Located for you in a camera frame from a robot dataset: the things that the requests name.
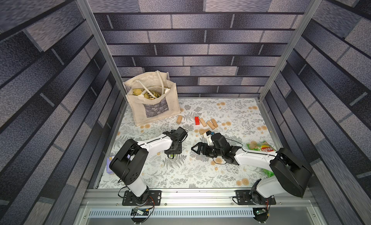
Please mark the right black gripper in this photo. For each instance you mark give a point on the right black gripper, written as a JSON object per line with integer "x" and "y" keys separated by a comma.
{"x": 205, "y": 148}

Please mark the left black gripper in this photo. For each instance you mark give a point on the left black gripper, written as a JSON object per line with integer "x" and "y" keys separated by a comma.
{"x": 179, "y": 151}

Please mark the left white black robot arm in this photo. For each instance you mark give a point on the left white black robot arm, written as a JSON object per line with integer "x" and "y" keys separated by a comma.
{"x": 129, "y": 161}

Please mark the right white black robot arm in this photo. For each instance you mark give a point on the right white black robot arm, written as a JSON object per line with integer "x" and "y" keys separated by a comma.
{"x": 289, "y": 173}

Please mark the natural block with engraved numbers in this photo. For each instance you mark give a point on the natural block with engraved numbers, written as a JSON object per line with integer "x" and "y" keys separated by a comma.
{"x": 203, "y": 131}

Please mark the leftmost natural wooden block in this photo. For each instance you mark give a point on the leftmost natural wooden block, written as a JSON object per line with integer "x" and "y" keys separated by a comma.
{"x": 179, "y": 119}

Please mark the natural wooden block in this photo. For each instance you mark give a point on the natural wooden block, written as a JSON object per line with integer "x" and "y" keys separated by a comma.
{"x": 214, "y": 123}
{"x": 179, "y": 119}

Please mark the natural block numbered 49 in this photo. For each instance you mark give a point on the natural block numbered 49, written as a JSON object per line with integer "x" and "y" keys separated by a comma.
{"x": 210, "y": 124}

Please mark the natural block beside red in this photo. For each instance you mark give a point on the natural block beside red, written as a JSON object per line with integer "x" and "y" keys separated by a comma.
{"x": 203, "y": 122}

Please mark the rightmost natural wooden block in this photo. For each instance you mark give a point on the rightmost natural wooden block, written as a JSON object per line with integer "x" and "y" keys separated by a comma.
{"x": 214, "y": 123}

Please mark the beige canvas tote bag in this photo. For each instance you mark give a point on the beige canvas tote bag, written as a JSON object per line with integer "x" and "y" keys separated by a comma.
{"x": 145, "y": 110}

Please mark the yellow items inside bag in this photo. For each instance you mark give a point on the yellow items inside bag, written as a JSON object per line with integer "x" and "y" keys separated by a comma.
{"x": 151, "y": 95}

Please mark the green chips bag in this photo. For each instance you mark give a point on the green chips bag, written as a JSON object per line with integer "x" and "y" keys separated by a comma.
{"x": 265, "y": 147}

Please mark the purple white small box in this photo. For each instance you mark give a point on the purple white small box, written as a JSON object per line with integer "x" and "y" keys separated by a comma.
{"x": 109, "y": 160}

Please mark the left circuit board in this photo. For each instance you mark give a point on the left circuit board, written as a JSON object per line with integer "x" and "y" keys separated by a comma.
{"x": 140, "y": 212}

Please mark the circuit board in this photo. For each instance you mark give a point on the circuit board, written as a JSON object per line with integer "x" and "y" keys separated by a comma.
{"x": 261, "y": 214}
{"x": 140, "y": 212}

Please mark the right circuit board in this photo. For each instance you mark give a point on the right circuit board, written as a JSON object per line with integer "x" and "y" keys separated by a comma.
{"x": 261, "y": 214}

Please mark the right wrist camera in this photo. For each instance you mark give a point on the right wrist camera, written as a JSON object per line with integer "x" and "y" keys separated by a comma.
{"x": 212, "y": 137}

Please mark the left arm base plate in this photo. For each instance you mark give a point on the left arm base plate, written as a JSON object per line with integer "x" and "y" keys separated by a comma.
{"x": 151, "y": 197}

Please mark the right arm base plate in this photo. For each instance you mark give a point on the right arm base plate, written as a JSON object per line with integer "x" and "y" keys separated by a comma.
{"x": 245, "y": 197}

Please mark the aluminium front rail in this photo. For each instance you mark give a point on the aluminium front rail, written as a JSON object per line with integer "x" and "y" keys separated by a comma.
{"x": 192, "y": 198}

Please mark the left aluminium frame post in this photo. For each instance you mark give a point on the left aluminium frame post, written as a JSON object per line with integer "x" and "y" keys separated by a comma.
{"x": 93, "y": 25}

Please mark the aluminium frame post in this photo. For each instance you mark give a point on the aluminium frame post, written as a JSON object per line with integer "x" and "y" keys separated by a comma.
{"x": 93, "y": 25}
{"x": 307, "y": 16}

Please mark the right aluminium frame post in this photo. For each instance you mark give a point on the right aluminium frame post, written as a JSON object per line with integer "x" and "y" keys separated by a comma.
{"x": 307, "y": 16}

